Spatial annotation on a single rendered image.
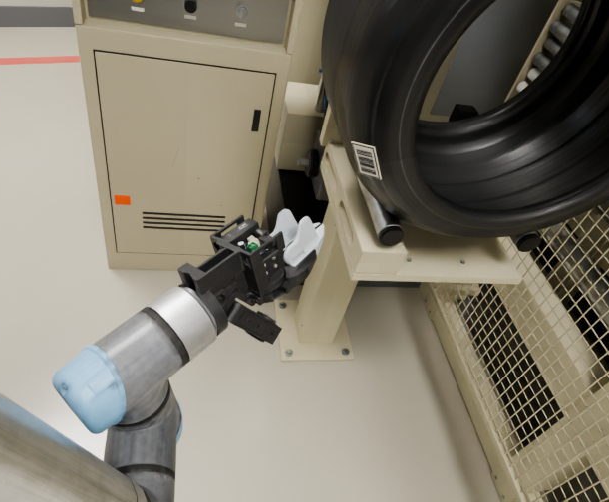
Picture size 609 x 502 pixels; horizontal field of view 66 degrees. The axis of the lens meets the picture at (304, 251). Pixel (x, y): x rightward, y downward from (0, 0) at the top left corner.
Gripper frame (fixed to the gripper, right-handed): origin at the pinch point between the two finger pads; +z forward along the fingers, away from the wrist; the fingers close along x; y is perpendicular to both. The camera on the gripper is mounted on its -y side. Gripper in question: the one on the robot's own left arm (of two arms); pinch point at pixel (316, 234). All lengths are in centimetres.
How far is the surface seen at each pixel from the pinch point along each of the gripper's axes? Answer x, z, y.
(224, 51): 69, 44, 7
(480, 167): -1, 50, -14
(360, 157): 1.4, 12.5, 5.4
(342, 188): 17.5, 26.1, -11.4
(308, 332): 51, 37, -85
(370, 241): 4.8, 17.7, -14.5
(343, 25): 6.3, 17.3, 22.0
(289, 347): 55, 31, -90
